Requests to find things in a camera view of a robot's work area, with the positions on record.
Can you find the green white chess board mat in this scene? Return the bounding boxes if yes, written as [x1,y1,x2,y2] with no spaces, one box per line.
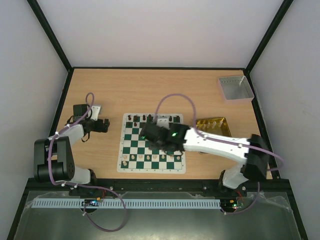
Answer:
[117,113,186,174]

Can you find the gold tin tray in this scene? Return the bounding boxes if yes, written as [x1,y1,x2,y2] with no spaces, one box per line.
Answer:
[196,117,232,137]

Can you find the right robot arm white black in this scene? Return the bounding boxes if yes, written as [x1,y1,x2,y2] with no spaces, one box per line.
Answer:
[139,123,272,196]

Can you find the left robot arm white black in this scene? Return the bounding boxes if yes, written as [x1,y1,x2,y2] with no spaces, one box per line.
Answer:
[33,104,110,186]

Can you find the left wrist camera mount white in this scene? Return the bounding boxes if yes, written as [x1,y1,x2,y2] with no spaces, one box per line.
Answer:
[89,104,102,121]

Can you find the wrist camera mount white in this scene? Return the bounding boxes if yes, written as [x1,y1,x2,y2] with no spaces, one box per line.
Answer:
[89,104,102,121]
[156,117,170,129]

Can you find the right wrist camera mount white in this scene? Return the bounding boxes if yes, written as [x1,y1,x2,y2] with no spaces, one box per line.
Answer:
[156,117,170,129]

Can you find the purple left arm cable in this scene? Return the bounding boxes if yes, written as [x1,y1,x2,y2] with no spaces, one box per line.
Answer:
[47,92,127,232]

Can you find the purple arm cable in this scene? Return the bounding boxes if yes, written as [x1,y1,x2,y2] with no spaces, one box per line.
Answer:
[47,92,127,232]
[155,93,286,216]

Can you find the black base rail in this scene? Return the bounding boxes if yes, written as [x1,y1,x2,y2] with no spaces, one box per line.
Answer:
[23,178,293,199]

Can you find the white slotted cable duct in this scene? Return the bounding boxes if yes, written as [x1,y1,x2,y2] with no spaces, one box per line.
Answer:
[31,198,221,210]

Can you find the black enclosure frame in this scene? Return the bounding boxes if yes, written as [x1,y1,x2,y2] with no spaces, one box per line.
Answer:
[4,0,310,240]

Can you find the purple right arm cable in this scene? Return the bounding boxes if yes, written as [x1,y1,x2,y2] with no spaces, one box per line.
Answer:
[155,93,286,216]

